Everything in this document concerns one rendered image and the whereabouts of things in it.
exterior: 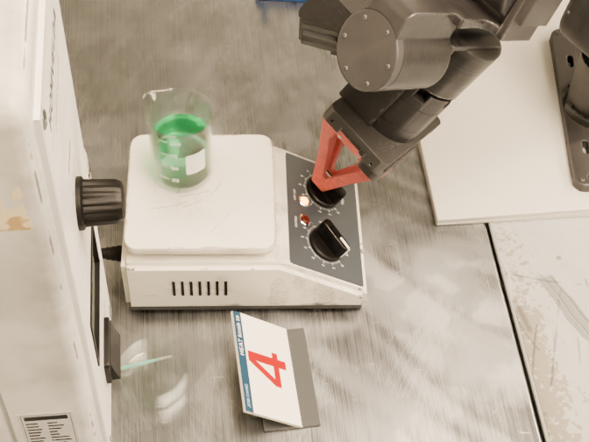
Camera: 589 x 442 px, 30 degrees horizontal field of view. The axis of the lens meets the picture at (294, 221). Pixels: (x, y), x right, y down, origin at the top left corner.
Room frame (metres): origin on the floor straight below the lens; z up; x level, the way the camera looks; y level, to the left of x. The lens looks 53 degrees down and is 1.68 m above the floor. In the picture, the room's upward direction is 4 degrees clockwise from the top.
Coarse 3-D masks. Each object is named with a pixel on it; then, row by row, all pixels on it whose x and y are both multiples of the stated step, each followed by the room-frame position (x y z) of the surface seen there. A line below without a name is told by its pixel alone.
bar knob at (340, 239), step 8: (320, 224) 0.55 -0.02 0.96; (328, 224) 0.55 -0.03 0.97; (312, 232) 0.54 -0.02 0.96; (320, 232) 0.54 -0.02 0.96; (328, 232) 0.54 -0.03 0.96; (336, 232) 0.54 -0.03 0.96; (312, 240) 0.54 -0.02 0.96; (320, 240) 0.54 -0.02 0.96; (328, 240) 0.54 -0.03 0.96; (336, 240) 0.54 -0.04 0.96; (344, 240) 0.54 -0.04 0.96; (320, 248) 0.53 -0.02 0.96; (328, 248) 0.53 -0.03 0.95; (336, 248) 0.53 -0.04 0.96; (344, 248) 0.53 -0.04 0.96; (320, 256) 0.53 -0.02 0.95; (328, 256) 0.53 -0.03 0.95; (336, 256) 0.53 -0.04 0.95
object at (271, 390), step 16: (256, 336) 0.46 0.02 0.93; (272, 336) 0.47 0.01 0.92; (256, 352) 0.45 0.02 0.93; (272, 352) 0.45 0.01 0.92; (256, 368) 0.43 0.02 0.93; (272, 368) 0.44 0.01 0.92; (256, 384) 0.41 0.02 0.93; (272, 384) 0.42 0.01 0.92; (288, 384) 0.43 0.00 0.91; (256, 400) 0.40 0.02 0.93; (272, 400) 0.41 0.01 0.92; (288, 400) 0.41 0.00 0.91; (288, 416) 0.40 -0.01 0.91
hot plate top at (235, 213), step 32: (224, 160) 0.59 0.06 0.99; (256, 160) 0.59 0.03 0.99; (128, 192) 0.55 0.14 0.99; (160, 192) 0.55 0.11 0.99; (224, 192) 0.56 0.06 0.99; (256, 192) 0.56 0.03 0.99; (128, 224) 0.52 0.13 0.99; (160, 224) 0.52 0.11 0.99; (192, 224) 0.52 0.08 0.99; (224, 224) 0.53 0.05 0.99; (256, 224) 0.53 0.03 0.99
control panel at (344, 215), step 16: (288, 160) 0.62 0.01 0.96; (304, 160) 0.62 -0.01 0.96; (288, 176) 0.60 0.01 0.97; (304, 176) 0.61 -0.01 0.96; (288, 192) 0.58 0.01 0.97; (304, 192) 0.59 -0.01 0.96; (352, 192) 0.61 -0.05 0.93; (288, 208) 0.56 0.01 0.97; (304, 208) 0.57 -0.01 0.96; (320, 208) 0.58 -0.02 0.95; (336, 208) 0.59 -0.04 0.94; (352, 208) 0.59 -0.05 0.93; (288, 224) 0.55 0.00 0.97; (304, 224) 0.55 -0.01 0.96; (336, 224) 0.57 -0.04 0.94; (352, 224) 0.58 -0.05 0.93; (304, 240) 0.54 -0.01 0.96; (352, 240) 0.56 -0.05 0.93; (304, 256) 0.52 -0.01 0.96; (352, 256) 0.54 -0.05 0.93; (320, 272) 0.51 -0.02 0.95; (336, 272) 0.52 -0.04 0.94; (352, 272) 0.52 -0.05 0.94
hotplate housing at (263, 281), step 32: (128, 160) 0.60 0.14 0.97; (128, 256) 0.50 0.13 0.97; (160, 256) 0.50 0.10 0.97; (192, 256) 0.50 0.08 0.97; (224, 256) 0.51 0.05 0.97; (256, 256) 0.51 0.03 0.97; (288, 256) 0.51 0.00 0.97; (128, 288) 0.49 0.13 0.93; (160, 288) 0.49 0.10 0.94; (192, 288) 0.49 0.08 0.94; (224, 288) 0.50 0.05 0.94; (256, 288) 0.50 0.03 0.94; (288, 288) 0.50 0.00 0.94; (320, 288) 0.50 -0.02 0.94; (352, 288) 0.51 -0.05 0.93
